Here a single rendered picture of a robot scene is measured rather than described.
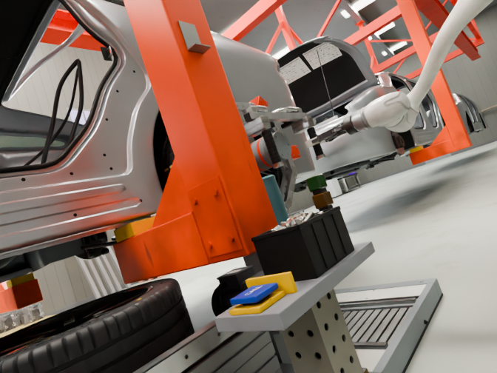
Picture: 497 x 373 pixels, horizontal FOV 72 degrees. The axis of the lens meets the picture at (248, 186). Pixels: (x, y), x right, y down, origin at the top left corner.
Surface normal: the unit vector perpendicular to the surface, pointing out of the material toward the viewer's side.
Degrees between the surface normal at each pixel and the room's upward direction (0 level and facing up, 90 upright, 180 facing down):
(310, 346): 90
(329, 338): 90
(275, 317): 90
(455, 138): 90
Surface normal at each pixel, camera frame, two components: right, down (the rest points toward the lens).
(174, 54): -0.63, 0.15
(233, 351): 0.70, -0.29
